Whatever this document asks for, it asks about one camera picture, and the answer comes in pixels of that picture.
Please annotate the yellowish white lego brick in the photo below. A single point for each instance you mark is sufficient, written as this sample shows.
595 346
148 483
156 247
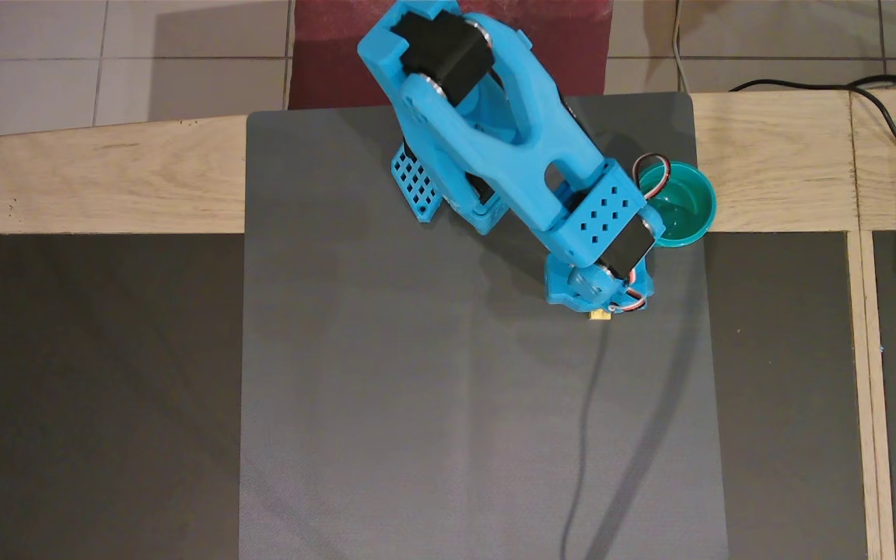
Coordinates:
600 315

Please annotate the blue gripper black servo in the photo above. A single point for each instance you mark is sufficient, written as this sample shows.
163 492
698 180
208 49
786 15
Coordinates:
572 296

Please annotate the teal plastic cup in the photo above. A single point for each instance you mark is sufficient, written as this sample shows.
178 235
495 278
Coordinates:
689 202

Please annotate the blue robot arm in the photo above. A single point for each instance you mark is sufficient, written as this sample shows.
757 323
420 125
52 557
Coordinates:
495 132

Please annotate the dark red cloth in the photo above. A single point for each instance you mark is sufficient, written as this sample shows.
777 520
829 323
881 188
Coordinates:
323 62

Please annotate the grey rectangular mat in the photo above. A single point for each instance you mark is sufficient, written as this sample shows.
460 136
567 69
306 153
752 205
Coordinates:
417 451

